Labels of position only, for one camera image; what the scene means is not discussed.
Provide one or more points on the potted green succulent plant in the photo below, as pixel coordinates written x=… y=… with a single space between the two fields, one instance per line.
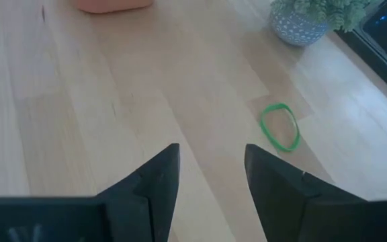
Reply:
x=297 y=30

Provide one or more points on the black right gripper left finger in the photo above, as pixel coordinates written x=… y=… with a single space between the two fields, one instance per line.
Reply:
x=146 y=201

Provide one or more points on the orange plastic bin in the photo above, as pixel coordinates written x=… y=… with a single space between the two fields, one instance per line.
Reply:
x=113 y=5

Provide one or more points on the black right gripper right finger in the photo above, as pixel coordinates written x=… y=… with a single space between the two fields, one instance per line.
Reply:
x=281 y=201

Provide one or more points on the green rubber band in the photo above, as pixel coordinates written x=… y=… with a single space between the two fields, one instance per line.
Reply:
x=275 y=106

